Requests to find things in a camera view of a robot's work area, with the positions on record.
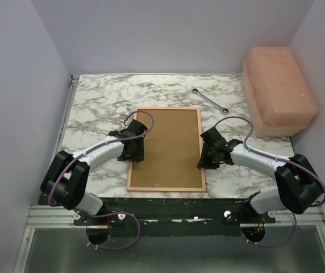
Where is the brown backing board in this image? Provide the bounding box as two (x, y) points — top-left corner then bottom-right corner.
(130, 110), (203, 188)

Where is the pink photo frame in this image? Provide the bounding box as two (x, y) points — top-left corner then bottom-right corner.
(126, 107), (206, 192)

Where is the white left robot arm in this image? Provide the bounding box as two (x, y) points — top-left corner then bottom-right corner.
(40, 119), (148, 225)

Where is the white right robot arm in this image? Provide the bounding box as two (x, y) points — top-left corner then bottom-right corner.
(197, 127), (325, 223)

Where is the silver ratchet wrench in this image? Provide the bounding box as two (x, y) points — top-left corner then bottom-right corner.
(191, 88), (229, 115)

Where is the translucent orange plastic box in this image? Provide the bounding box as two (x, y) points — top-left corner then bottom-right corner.
(241, 47), (318, 138)

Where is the aluminium extrusion rail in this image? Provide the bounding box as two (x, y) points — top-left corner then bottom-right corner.
(26, 205), (74, 229)

